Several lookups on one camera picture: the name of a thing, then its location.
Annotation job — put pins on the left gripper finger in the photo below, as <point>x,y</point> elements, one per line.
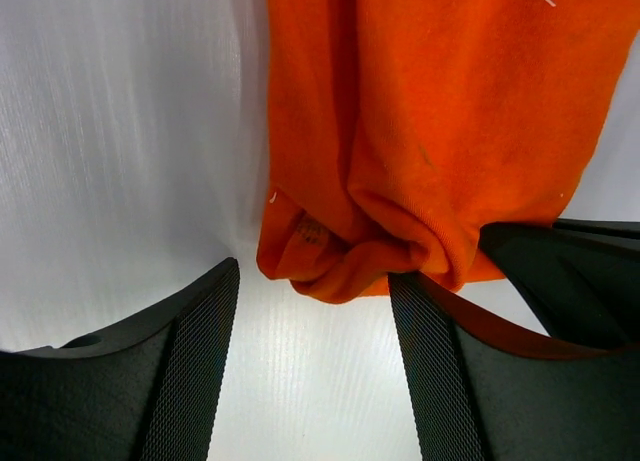
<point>484,388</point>
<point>144,388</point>

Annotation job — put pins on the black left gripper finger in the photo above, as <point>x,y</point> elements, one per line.
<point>580,278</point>

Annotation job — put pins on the orange t shirt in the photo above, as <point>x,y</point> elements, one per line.
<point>398,129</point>

